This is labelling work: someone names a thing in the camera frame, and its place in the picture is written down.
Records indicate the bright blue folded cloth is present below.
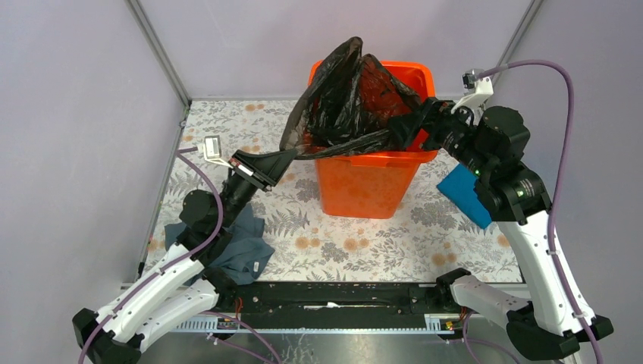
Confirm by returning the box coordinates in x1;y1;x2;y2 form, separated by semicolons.
437;164;492;229

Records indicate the floral patterned table mat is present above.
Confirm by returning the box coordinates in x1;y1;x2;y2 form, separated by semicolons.
143;100;522;283

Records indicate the black plastic trash bag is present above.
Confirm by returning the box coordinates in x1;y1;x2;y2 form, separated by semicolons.
279;36;422;160

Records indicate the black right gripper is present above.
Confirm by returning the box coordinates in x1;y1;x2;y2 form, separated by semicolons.
386;96;491;177

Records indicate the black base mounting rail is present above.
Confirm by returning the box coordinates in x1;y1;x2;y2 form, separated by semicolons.
221;281;486;331

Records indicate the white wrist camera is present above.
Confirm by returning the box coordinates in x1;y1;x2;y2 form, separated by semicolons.
202;136;232;168
450;68;494;115

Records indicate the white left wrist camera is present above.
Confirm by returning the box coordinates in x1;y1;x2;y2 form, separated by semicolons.
202;136;232;168

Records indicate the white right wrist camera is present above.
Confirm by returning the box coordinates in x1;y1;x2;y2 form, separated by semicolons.
450;68;494;115

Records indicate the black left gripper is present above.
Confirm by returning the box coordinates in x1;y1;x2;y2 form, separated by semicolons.
218;148;298;228

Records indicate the orange plastic trash bin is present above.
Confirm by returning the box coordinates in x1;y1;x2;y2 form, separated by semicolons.
315;60;438;219

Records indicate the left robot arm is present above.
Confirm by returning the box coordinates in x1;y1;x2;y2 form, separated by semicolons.
72;149;297;363

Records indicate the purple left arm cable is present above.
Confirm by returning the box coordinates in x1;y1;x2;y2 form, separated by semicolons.
77;146;224;364

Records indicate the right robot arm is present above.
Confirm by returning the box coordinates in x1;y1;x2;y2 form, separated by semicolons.
387;98;614;361

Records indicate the grey-blue crumpled cloth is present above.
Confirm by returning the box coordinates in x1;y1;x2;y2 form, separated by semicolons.
164;202;276;287

